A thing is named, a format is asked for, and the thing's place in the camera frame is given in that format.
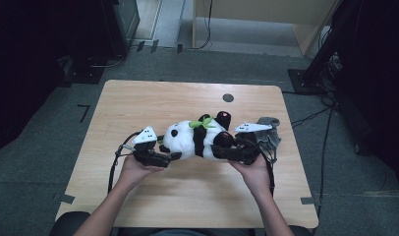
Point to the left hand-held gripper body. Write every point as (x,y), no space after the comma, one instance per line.
(148,155)

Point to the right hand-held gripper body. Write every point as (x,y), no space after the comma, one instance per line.
(248,150)

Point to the panda plush toy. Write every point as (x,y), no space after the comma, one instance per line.
(184,139)

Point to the grey knitted hat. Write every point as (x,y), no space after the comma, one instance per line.
(273,137)

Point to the person's left hand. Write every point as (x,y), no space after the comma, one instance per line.
(133,173)

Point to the person's right hand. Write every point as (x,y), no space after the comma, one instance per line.
(256,177)

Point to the dark round table grommet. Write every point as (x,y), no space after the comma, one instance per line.
(228,97)

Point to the black angled floor tape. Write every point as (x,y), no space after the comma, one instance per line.
(84,113)

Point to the black metal stand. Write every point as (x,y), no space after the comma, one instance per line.
(313,70)

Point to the black chair seat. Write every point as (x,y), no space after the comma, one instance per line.
(68,224)

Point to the black monitor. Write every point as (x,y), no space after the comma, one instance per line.
(122,23)

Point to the light wooden cabinet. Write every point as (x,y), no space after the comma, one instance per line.
(253,8)

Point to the black floor base plate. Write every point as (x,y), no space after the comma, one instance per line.
(84,75)

